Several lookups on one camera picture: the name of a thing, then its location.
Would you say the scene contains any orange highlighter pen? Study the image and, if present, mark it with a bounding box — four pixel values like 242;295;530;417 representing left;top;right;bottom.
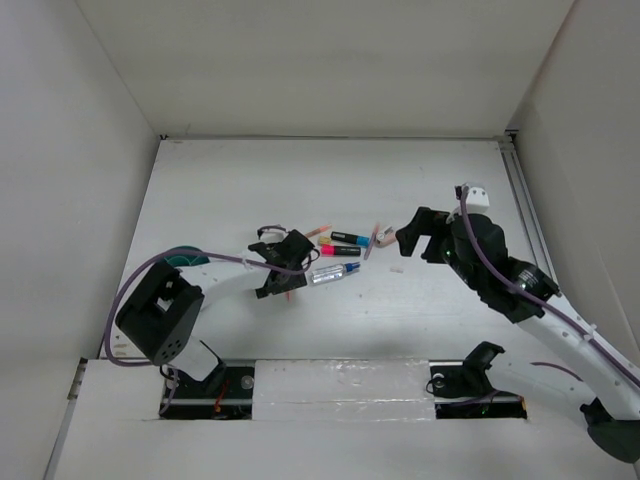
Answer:
305;224;332;238

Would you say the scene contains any pink clear pen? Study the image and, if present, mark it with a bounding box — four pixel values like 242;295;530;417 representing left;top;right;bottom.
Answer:
363;222;380;261

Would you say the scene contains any teal plastic cup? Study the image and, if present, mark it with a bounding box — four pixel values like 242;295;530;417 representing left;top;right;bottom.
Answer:
164;246;209;268

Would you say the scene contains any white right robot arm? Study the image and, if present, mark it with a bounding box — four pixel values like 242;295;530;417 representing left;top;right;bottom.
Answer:
396;207;639;464

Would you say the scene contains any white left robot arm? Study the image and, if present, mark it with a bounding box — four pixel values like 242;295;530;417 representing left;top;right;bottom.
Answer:
114;229;320;397

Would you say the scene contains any black pink marker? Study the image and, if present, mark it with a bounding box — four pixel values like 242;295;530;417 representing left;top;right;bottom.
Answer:
320;245;362;257

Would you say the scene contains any clear blue-tipped pen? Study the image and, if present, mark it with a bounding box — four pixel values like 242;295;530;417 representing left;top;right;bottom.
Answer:
309;262;361;286

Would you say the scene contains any black blue yellow marker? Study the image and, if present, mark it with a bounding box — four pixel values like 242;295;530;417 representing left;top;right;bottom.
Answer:
318;231;370;248

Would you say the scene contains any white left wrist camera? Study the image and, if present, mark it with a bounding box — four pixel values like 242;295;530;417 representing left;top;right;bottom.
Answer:
257;225;287;243

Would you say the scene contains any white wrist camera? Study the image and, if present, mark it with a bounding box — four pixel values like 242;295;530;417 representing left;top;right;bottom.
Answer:
257;225;287;243
455;182;490;214

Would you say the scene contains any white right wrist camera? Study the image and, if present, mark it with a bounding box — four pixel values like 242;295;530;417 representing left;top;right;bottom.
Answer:
455;182;490;214

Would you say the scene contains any aluminium rail right edge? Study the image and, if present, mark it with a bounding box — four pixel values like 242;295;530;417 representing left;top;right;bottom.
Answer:
496;130;558;282

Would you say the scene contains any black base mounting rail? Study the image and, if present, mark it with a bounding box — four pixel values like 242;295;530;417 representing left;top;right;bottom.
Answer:
160;359;528;423

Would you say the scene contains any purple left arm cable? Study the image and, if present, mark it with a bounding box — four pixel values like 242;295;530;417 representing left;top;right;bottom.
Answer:
101;249;311;369

